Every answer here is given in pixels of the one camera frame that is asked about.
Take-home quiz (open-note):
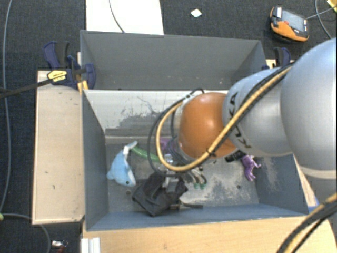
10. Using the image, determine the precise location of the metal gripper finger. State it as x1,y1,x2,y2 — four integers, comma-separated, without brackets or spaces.
170,203,204,210

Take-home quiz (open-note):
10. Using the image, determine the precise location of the black cloth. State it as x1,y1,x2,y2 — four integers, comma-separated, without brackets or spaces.
131,171,189,217

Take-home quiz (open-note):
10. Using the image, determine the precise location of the purple toy animal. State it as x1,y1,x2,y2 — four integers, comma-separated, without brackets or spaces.
160,138,172,153
240,154,262,182

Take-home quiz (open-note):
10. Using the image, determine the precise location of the green plastic tube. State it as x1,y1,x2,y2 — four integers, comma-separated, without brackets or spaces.
132,145,162,161

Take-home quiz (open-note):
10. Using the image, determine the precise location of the blue toy dolphin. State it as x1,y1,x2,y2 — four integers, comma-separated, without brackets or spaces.
106,140,139,187

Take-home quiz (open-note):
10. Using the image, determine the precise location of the pale wood board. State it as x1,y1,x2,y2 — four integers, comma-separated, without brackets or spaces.
31,70,85,225

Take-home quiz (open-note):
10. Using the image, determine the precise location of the grey metal bin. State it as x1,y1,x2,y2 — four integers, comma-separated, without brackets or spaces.
80,30,310,232

